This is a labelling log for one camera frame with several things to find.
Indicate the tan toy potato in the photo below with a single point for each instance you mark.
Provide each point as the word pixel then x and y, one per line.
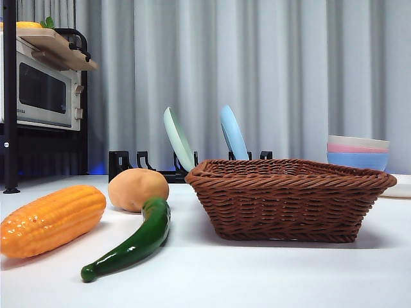
pixel 135 189

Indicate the brown wicker basket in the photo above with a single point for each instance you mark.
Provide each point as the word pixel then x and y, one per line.
pixel 289 205

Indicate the orange toy corn cob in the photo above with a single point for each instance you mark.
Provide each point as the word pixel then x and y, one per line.
pixel 54 218

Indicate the pale green plate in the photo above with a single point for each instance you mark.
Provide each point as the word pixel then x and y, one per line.
pixel 178 141

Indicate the light blue plate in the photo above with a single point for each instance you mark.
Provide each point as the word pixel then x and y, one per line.
pixel 232 134

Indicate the black dish rack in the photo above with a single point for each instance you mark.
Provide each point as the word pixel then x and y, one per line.
pixel 122 167

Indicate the grey curtain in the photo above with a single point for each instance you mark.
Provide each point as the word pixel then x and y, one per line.
pixel 257 64

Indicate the pink bowl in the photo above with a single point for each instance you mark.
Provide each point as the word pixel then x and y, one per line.
pixel 353 149

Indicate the blue bowl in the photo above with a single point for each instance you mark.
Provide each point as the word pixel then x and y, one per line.
pixel 356 160

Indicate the white toaster oven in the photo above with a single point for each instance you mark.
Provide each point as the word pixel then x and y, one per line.
pixel 41 90

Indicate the wooden cutting board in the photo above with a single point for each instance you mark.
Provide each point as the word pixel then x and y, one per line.
pixel 45 40

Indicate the cream white plate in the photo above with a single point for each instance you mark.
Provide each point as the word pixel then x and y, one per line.
pixel 399 189

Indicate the green toy leaf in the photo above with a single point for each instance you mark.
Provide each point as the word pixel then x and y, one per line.
pixel 48 22

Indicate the yellow toy fruit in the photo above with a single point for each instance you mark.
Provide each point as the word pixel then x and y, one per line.
pixel 27 24

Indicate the black curved metal rail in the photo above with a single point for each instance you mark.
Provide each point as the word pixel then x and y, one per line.
pixel 82 40

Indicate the black shelf frame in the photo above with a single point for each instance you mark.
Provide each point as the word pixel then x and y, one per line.
pixel 9 96

